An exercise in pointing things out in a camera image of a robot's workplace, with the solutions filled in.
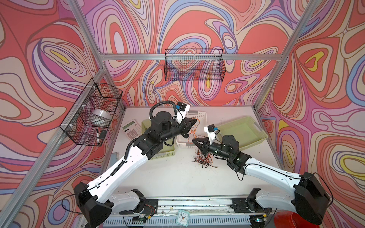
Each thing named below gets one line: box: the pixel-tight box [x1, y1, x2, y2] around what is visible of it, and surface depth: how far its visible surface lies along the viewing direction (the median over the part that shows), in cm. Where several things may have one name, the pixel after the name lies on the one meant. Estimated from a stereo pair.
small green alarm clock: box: [175, 209, 191, 228], surface depth 70 cm
